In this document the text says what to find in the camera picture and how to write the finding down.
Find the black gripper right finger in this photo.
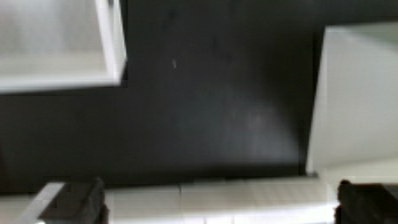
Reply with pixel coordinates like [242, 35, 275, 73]
[334, 180, 398, 224]

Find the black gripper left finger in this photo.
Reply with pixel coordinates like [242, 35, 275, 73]
[23, 178, 108, 224]

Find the white drawer cabinet frame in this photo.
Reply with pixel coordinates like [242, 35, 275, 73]
[306, 22, 398, 172]

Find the white front drawer box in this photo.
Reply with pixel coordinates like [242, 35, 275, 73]
[0, 0, 128, 94]

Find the white front fence bar right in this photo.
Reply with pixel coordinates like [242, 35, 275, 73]
[107, 158, 398, 224]

